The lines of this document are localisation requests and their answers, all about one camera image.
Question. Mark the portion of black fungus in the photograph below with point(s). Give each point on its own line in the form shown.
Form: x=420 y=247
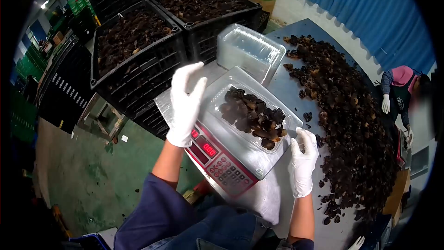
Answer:
x=251 y=114

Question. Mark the pile of black fungus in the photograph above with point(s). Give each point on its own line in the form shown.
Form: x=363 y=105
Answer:
x=347 y=121

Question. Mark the digital scale with red panel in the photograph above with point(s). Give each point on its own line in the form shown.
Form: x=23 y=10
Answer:
x=225 y=166

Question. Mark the person's left fingers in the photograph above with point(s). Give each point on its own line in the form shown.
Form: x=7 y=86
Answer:
x=185 y=76

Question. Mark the blue curtain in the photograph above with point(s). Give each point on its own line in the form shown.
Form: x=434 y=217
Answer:
x=364 y=10

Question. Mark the person's right fingers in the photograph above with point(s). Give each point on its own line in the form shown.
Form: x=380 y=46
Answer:
x=308 y=142

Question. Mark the black crate of fungus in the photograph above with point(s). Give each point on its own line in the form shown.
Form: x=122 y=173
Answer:
x=131 y=41
x=203 y=5

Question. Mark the person's left thumb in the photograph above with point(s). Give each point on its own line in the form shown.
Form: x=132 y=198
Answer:
x=199 y=92

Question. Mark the person's left hand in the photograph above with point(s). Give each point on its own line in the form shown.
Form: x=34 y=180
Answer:
x=184 y=111

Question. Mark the wooden pallet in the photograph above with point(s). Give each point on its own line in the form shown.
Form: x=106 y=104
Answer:
x=102 y=118

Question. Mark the clear plastic tray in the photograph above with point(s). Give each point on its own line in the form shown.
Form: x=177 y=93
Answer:
x=215 y=100

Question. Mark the person's right thumb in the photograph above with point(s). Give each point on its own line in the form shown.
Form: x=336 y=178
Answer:
x=295 y=149

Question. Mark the stack of black crates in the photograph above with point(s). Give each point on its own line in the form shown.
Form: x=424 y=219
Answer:
x=66 y=86

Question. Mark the person's body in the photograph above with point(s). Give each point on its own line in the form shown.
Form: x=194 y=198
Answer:
x=180 y=222

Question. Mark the brown cardboard box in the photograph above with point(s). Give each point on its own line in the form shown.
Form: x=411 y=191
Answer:
x=397 y=194

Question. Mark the stack of clear plastic trays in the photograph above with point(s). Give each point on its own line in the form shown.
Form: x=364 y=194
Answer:
x=248 y=50

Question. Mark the person's right hand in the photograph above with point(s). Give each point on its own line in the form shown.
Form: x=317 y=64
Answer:
x=302 y=170

